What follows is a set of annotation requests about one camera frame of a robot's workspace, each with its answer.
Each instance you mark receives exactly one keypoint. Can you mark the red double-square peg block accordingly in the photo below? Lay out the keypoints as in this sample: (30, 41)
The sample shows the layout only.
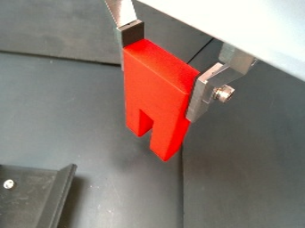
(158, 82)

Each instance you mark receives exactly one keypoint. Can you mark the black metal bracket plate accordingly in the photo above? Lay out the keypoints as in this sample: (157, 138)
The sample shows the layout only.
(32, 196)

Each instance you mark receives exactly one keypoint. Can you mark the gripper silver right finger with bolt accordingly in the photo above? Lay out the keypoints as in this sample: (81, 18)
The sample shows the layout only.
(212, 84)

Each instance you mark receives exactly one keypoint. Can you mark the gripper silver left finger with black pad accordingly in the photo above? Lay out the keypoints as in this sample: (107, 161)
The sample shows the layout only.
(129, 27)

